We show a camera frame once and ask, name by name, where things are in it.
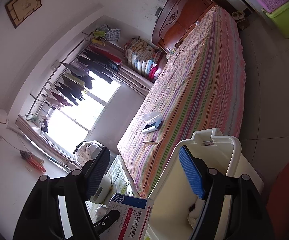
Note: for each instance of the wooden headboard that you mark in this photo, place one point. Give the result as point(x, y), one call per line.
point(177, 19)

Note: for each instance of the pink curtain right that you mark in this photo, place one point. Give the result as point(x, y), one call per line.
point(135, 81)

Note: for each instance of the orange cloth on wall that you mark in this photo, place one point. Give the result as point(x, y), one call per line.
point(33, 160)

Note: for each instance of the cream plastic trash bin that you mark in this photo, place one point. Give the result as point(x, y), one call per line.
point(184, 181)

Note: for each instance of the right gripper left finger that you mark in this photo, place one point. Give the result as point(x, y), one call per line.
point(40, 216)

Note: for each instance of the dark framed wall art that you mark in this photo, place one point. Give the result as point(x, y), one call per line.
point(19, 10)

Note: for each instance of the pink curtain left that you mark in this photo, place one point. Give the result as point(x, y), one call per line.
point(55, 155)

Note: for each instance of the hanging clothes row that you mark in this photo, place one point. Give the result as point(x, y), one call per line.
point(85, 86)

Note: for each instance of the stack of folded quilts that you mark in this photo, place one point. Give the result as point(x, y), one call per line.
point(144, 59)

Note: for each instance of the striped bed cover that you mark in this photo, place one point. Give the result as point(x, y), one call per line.
point(201, 87)

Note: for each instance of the white appliance with cloth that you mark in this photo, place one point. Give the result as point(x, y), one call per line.
point(87, 150)

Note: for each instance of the red white medicine box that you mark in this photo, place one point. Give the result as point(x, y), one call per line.
point(133, 222)

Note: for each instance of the green plastic bin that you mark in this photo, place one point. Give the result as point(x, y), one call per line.
point(280, 17)

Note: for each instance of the grey white notebook case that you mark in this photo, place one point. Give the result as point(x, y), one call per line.
point(153, 122)

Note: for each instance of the yellow checked tablecloth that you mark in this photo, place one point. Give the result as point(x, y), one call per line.
point(121, 183)

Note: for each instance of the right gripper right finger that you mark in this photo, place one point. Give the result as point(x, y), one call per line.
point(248, 218)

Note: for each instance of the pink curtain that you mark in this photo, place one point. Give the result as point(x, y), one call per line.
point(55, 155)
point(135, 81)

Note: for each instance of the white desk organizer box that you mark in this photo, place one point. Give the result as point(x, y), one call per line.
point(102, 191)

